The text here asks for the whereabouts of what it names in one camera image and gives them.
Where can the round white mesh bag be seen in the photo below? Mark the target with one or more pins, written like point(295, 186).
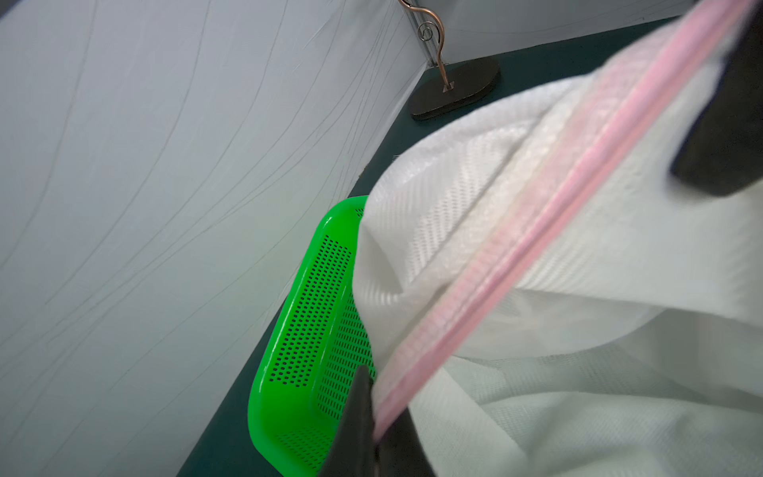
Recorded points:
point(546, 299)

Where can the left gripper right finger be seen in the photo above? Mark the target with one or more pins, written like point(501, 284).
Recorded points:
point(400, 453)

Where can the green plastic basket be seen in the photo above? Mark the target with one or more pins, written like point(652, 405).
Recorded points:
point(317, 345)

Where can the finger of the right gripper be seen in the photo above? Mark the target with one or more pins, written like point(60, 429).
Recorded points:
point(722, 154)

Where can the metal cup holder stand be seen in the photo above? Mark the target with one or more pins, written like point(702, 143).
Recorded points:
point(455, 88)

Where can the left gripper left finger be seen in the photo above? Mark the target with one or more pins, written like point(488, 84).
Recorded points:
point(353, 451)

